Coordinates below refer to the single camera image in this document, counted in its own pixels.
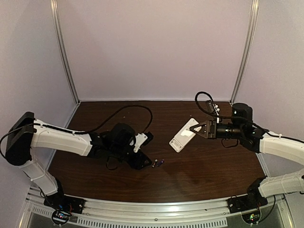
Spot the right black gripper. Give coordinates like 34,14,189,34
190,121,244,140

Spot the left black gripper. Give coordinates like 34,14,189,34
110,145,152,171

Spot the purple AAA battery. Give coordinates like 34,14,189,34
157,159,164,167

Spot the white remote control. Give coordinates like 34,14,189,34
169,118,199,153

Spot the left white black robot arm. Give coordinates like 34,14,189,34
4,112,153,211

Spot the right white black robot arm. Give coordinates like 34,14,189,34
190,103,304,210

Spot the left round circuit board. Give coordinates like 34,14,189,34
51,210,71,226

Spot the round circuit board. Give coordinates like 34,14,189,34
51,210,71,226
241,210,261,225

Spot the right round circuit board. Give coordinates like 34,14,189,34
241,210,261,225

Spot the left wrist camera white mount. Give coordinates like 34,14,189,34
130,132,154,153

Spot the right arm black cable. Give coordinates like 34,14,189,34
194,91,223,118

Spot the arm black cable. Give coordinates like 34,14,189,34
194,91,223,118
0,105,153,164

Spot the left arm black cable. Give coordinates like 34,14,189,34
0,105,153,164

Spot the curved aluminium front rail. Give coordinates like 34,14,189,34
19,186,293,228

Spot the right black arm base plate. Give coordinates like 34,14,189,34
226,195,268,214

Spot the right aluminium frame post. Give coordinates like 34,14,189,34
230,0,259,104

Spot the aluminium frame post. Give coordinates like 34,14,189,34
230,0,259,104
50,0,80,105

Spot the left aluminium frame post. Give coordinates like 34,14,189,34
50,0,80,105

